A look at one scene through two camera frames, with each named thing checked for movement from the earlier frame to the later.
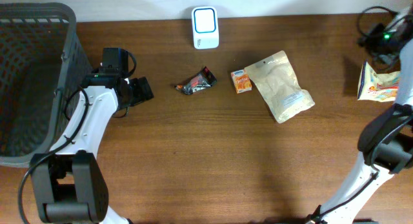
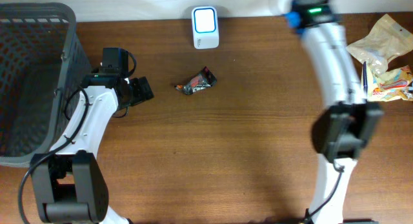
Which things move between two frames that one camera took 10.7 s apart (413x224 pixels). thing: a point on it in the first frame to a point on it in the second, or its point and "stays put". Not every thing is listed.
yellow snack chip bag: x=378 y=87 stays put
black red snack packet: x=204 y=79 stays put
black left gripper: x=142 y=89 stays put
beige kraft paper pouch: x=281 y=86 to x=386 y=40
